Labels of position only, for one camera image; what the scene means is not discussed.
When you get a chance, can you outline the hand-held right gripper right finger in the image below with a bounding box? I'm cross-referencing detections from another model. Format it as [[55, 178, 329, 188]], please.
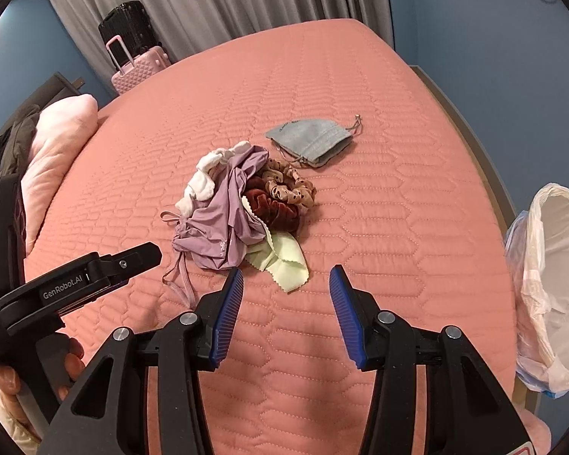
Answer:
[[329, 264, 527, 455]]

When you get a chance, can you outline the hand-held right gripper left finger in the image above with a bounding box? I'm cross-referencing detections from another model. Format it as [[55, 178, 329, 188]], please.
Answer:
[[38, 267, 245, 455]]

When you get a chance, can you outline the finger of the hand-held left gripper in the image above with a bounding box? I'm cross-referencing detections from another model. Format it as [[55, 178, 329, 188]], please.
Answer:
[[88, 242, 163, 292]]

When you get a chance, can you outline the light green cloth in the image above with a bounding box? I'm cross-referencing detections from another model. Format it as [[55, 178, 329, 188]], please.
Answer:
[[239, 196, 310, 293]]

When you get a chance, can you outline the purple drawstring bag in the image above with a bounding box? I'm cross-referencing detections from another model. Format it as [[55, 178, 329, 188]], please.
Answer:
[[160, 144, 272, 308]]

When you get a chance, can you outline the dark red velvet scrunchie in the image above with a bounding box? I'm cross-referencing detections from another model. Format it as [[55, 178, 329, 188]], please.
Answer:
[[244, 175, 299, 234]]

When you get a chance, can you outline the beige polka dot scrunchie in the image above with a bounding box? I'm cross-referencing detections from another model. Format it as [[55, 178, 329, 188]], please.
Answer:
[[262, 158, 318, 208]]

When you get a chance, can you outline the grey drawstring pouch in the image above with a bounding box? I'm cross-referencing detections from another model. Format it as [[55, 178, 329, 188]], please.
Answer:
[[264, 114, 363, 169]]

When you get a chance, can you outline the trash bin with white liner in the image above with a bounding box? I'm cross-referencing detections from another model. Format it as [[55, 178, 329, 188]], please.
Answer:
[[504, 183, 569, 396]]

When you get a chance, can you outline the person's left forearm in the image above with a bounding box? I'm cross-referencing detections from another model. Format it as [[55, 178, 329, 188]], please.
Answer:
[[0, 389, 42, 455]]

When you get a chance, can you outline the person's left hand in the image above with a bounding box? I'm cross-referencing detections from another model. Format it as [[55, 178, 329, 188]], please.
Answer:
[[0, 334, 85, 406]]

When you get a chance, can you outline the bed with pink quilted cover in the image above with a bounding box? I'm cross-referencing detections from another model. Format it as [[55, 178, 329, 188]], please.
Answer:
[[16, 19, 553, 455]]

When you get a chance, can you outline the pink pillow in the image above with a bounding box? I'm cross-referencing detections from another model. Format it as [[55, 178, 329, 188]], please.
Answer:
[[21, 94, 99, 254]]

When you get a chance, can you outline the dark jacket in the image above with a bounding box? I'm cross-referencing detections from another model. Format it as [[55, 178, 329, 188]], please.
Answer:
[[0, 104, 41, 185]]

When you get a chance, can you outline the grey-brown headboard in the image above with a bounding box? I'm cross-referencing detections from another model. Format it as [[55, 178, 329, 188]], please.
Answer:
[[0, 72, 83, 162]]

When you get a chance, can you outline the pink suitcase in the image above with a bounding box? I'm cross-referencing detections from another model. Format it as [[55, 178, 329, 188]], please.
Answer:
[[105, 35, 170, 96]]

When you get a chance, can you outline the black suitcase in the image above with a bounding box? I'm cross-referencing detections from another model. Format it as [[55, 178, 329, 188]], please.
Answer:
[[98, 1, 157, 64]]

